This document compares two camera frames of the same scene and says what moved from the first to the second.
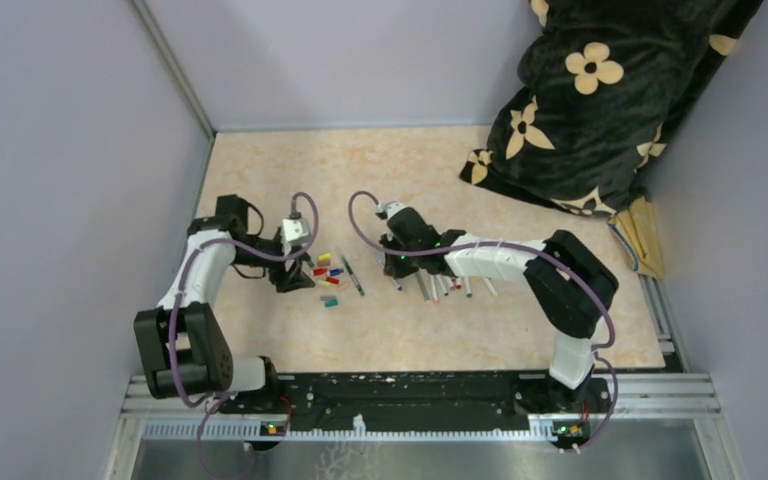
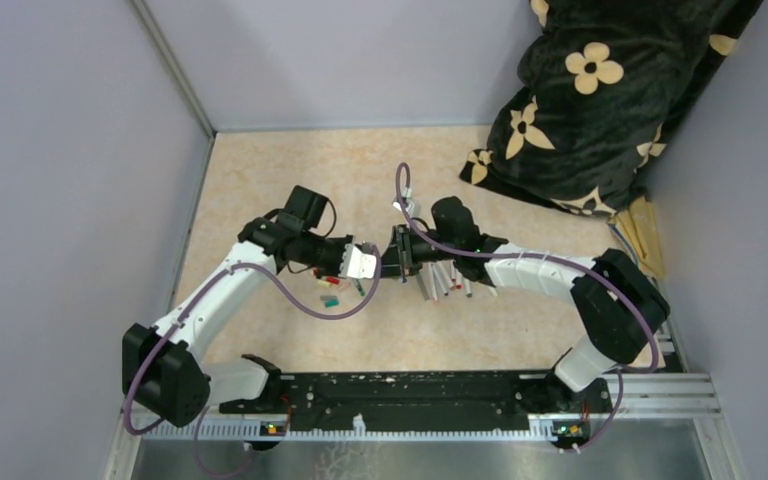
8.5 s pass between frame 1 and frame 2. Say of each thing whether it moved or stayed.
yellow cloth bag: stayed
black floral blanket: stayed
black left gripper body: moved
